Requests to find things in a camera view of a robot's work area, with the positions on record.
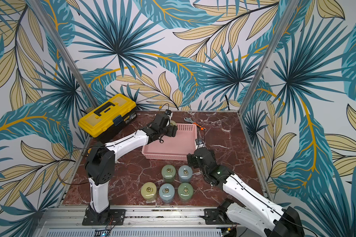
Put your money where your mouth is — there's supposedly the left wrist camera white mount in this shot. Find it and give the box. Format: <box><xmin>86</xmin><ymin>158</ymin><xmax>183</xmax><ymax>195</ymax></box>
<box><xmin>165</xmin><ymin>110</ymin><xmax>173</xmax><ymax>118</ymax></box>

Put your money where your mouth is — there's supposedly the blue canister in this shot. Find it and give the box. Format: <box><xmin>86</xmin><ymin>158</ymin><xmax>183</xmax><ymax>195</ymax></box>
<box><xmin>159</xmin><ymin>183</ymin><xmax>175</xmax><ymax>203</ymax></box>
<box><xmin>178</xmin><ymin>165</ymin><xmax>193</xmax><ymax>183</ymax></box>

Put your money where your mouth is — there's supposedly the dark green canister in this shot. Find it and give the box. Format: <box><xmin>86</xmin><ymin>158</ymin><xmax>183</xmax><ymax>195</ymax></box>
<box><xmin>161</xmin><ymin>165</ymin><xmax>176</xmax><ymax>183</ymax></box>

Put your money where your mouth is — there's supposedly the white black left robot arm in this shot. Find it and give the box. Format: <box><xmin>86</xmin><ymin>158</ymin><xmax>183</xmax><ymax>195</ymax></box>
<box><xmin>85</xmin><ymin>110</ymin><xmax>178</xmax><ymax>215</ymax></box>

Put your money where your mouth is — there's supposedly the right aluminium frame post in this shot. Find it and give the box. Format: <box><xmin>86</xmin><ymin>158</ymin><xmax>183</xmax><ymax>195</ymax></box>
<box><xmin>238</xmin><ymin>0</ymin><xmax>299</xmax><ymax>117</ymax></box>

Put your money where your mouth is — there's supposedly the yellow black plastic toolbox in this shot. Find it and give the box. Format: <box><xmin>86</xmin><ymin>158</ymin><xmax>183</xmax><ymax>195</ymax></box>
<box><xmin>78</xmin><ymin>94</ymin><xmax>136</xmax><ymax>143</ymax></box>

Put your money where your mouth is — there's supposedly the aluminium frame post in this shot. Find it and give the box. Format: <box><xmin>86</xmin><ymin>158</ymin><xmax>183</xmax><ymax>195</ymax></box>
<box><xmin>29</xmin><ymin>0</ymin><xmax>98</xmax><ymax>107</ymax></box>
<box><xmin>238</xmin><ymin>0</ymin><xmax>299</xmax><ymax>117</ymax></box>

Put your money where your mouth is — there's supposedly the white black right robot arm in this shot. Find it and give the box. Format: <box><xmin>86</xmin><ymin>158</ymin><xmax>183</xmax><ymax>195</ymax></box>
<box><xmin>187</xmin><ymin>147</ymin><xmax>305</xmax><ymax>237</ymax></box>

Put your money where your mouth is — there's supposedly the left aluminium frame post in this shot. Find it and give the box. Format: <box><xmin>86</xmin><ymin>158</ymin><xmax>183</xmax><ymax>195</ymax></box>
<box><xmin>29</xmin><ymin>0</ymin><xmax>98</xmax><ymax>107</ymax></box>

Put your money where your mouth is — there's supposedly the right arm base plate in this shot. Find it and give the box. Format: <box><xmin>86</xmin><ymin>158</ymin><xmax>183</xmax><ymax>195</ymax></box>
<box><xmin>203</xmin><ymin>208</ymin><xmax>232</xmax><ymax>225</ymax></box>

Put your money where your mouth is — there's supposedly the adjustable wrench orange handle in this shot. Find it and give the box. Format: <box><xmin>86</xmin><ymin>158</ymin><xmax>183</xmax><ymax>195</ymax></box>
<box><xmin>184</xmin><ymin>117</ymin><xmax>207</xmax><ymax>131</ymax></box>

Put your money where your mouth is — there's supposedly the pink perforated plastic basket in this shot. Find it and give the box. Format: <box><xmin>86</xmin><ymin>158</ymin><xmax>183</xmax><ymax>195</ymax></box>
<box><xmin>141</xmin><ymin>123</ymin><xmax>197</xmax><ymax>161</ymax></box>

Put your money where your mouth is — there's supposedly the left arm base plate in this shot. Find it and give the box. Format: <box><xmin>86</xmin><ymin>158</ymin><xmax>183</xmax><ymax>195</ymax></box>
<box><xmin>82</xmin><ymin>206</ymin><xmax>126</xmax><ymax>226</ymax></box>

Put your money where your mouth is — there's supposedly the aluminium front rail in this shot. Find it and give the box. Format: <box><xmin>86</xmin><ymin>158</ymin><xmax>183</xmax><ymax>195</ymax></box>
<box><xmin>33</xmin><ymin>206</ymin><xmax>260</xmax><ymax>237</ymax></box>

